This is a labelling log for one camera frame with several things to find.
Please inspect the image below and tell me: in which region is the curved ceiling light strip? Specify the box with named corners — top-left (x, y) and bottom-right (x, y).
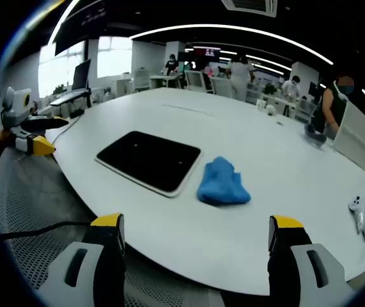
top-left (129, 24), bottom-right (334, 65)

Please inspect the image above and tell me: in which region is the grey blurred device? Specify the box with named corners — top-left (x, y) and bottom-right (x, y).
top-left (303, 122), bottom-right (328, 148)

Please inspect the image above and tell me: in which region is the white mesh office chair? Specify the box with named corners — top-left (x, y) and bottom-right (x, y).
top-left (211, 76), bottom-right (233, 97)
top-left (184, 70), bottom-right (206, 92)
top-left (134, 68), bottom-right (152, 91)
top-left (296, 98), bottom-right (317, 124)

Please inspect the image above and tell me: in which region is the computer screen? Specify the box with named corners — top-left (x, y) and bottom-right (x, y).
top-left (72, 59), bottom-right (92, 92)

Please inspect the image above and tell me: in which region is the black screen stand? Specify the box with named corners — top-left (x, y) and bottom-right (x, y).
top-left (49, 89), bottom-right (93, 118)

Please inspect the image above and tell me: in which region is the black tablet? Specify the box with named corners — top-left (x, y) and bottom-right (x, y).
top-left (94, 130), bottom-right (204, 198)

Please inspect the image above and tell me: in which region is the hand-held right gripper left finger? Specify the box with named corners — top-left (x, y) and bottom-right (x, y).
top-left (37, 213), bottom-right (127, 307)

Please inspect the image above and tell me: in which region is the thin cable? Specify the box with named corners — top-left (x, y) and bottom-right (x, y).
top-left (51, 113), bottom-right (84, 145)

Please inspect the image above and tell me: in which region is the black cable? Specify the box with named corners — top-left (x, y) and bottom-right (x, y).
top-left (0, 220), bottom-right (93, 241)

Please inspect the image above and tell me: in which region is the red wall screen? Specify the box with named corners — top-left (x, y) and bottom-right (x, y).
top-left (193, 46), bottom-right (222, 58)

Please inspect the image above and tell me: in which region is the straight ceiling light strip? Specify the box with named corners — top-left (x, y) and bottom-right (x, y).
top-left (47, 0), bottom-right (75, 45)

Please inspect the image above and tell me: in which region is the white partition panel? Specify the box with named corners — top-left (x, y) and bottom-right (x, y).
top-left (332, 101), bottom-right (365, 175)

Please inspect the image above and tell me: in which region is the white game controller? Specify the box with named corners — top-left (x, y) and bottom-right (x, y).
top-left (348, 194), bottom-right (365, 242)

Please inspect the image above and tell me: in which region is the blue cleaning cloth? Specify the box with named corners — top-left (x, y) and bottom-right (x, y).
top-left (197, 155), bottom-right (252, 206)

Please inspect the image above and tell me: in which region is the dark hanging display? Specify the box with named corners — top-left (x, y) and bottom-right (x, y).
top-left (54, 0), bottom-right (106, 57)

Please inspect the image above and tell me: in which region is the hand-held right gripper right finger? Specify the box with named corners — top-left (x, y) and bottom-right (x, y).
top-left (267, 214), bottom-right (365, 307)

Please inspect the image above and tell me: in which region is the ceiling air vent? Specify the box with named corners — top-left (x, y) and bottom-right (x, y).
top-left (220, 0), bottom-right (279, 19)

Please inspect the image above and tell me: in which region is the grey mesh chair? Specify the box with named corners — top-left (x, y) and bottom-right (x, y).
top-left (0, 148), bottom-right (225, 307)

